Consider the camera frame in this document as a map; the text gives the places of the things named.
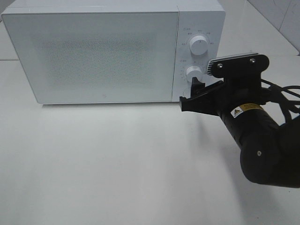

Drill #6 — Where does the white microwave door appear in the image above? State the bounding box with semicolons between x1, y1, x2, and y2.
3;13;178;104

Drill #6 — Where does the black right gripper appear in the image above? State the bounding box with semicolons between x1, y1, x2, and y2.
180;74;268;117

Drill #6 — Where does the white power knob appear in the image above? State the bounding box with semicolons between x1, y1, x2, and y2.
189;34;209;56

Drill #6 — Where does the round door release button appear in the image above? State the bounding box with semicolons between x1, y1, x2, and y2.
182;88;191;98

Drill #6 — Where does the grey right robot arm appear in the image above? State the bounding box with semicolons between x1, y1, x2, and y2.
180;72;300;188

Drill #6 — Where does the white microwave oven body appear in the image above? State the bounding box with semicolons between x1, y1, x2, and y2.
1;0;225;102

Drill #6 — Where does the white timer knob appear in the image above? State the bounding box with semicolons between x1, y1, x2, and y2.
186;66;203;83

